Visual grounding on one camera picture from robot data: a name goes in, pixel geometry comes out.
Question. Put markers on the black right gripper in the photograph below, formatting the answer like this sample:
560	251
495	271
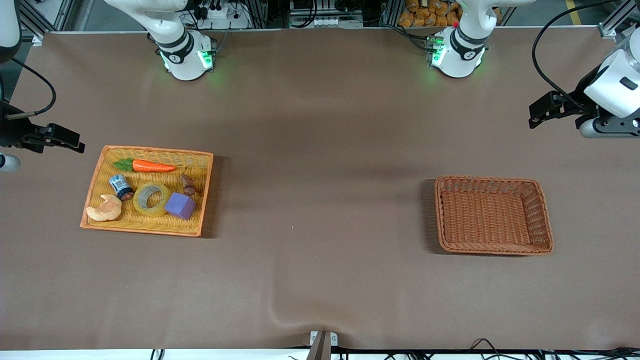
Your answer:
15	131

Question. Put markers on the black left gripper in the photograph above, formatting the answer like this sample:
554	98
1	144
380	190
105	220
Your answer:
578	100

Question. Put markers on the yellow packing tape roll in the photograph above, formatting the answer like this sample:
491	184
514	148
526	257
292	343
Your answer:
142	211

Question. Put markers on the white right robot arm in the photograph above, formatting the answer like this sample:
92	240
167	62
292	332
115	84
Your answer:
185	65

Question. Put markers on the small blue white can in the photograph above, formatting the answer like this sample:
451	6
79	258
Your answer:
120	186

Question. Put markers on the toy croissant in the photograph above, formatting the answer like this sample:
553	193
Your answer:
105	210

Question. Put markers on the orange toy carrot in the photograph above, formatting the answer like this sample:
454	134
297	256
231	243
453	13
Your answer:
150	166

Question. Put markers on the brown wicker basket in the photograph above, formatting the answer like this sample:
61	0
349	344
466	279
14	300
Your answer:
492	220

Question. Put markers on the orange yellow woven tray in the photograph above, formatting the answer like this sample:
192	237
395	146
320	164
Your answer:
150	225

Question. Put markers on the purple cube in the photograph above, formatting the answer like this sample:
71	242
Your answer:
180	206

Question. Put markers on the small brown toy root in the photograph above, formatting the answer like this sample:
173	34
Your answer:
189	185

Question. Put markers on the bag of orange buns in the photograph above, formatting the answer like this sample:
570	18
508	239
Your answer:
425	12

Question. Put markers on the white power strip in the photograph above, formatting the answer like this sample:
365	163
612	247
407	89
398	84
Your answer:
220	12

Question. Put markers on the metal table edge bracket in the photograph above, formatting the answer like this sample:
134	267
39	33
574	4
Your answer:
322	345

